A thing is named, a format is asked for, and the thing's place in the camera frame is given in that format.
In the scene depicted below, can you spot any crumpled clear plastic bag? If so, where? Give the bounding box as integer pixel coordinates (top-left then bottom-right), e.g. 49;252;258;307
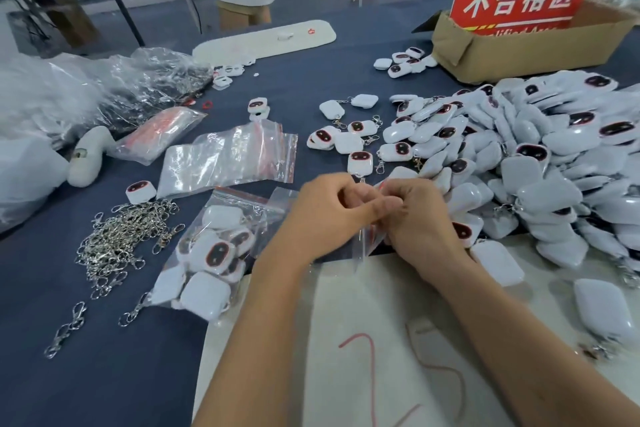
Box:
97;46;213;137

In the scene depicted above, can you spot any pile of white key fobs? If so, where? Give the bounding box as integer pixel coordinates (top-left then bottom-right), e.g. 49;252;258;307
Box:
382;69;640;287

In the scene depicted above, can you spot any brown cardboard box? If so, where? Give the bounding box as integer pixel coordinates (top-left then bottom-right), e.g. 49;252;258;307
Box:
412;0;640;84

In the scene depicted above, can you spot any white board with red scribble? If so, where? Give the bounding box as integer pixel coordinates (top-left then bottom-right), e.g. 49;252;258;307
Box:
192;234;640;427

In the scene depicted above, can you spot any person's right forearm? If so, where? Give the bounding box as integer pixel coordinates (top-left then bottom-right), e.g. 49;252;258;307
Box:
415;252;640;427

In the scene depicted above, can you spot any clear zip bag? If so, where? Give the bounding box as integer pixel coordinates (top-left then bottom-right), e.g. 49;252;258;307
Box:
265;186;397;273

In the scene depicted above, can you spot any person's left forearm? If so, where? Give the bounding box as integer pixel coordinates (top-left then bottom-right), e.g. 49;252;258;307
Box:
192;242;341;427

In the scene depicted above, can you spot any zip bag filled with fobs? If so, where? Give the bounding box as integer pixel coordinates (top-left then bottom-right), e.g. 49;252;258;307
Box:
145;186;292;325

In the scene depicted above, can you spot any person's left hand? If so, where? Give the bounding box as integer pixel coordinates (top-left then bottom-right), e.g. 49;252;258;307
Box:
272;173;404;268

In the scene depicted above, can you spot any single metal clasp chain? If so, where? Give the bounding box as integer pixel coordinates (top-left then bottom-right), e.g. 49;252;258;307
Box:
44;302;87;360

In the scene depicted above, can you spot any stack of empty zip bags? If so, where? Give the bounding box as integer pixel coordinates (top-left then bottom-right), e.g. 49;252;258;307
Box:
156;120;299;199

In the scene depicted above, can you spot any zip bag with orange parts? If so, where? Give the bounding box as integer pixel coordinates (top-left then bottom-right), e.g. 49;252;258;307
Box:
107;106;208;165

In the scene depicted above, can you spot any white oval board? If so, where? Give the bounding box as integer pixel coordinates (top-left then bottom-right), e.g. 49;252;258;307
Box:
192;20;337;67

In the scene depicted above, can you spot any white plush toy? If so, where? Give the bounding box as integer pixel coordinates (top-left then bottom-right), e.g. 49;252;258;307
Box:
66;125;117;188

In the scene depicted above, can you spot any pile of metal clasps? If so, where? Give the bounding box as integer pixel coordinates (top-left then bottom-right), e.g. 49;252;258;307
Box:
75;199;186;300

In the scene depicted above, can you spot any large white plastic bag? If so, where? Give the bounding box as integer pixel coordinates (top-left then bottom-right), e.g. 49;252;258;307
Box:
0;54;121;232

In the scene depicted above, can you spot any person's right hand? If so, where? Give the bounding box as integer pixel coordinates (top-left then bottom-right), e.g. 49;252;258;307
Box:
374;178;483;287

